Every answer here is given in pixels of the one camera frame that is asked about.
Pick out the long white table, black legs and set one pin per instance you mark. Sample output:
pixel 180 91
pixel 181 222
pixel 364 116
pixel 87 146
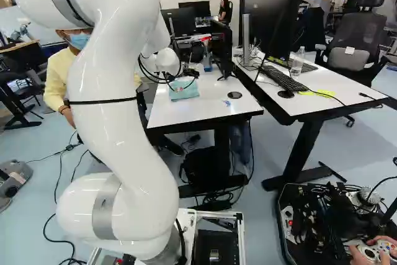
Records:
pixel 328 83

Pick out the black open equipment case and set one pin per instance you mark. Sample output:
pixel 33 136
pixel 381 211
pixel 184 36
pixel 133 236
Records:
pixel 310 224

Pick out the black backpack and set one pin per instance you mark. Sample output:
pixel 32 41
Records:
pixel 204 165

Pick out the white game controller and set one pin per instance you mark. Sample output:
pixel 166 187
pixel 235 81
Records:
pixel 370 251

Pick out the grey floor device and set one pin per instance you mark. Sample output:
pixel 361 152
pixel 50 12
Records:
pixel 14 178

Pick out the small blue scrap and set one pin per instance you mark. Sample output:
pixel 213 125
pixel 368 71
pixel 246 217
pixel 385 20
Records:
pixel 226 103

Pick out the silver monitor post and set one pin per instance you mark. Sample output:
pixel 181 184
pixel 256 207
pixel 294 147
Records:
pixel 247 38

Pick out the black mesh office chair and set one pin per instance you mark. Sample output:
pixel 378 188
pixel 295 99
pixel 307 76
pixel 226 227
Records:
pixel 356 38

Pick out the black keyboard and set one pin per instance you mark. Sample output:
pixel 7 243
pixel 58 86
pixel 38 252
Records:
pixel 283 79

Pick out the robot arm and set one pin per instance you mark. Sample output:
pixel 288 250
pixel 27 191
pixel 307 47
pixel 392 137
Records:
pixel 108 122

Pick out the yellow-green sticky strip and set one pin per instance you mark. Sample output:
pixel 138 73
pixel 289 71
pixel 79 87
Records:
pixel 325 92

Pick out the person's hand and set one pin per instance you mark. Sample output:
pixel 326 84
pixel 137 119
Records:
pixel 356 254
pixel 384 240

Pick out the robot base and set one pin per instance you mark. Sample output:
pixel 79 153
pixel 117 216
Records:
pixel 217 240

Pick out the small black monitor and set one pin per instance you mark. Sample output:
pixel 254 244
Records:
pixel 221 44

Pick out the white table with black legs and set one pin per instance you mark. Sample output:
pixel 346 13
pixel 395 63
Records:
pixel 201 106

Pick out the clear water bottle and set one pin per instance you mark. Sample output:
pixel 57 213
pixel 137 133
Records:
pixel 296 61

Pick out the large black monitor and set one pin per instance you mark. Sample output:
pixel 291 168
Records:
pixel 266 23

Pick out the person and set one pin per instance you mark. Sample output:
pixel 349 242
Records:
pixel 56 75

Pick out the green towel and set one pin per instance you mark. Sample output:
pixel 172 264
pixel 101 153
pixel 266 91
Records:
pixel 186 92

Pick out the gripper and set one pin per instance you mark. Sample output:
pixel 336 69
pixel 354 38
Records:
pixel 190 73

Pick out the blue spray bottle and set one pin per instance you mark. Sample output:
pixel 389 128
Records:
pixel 207 60

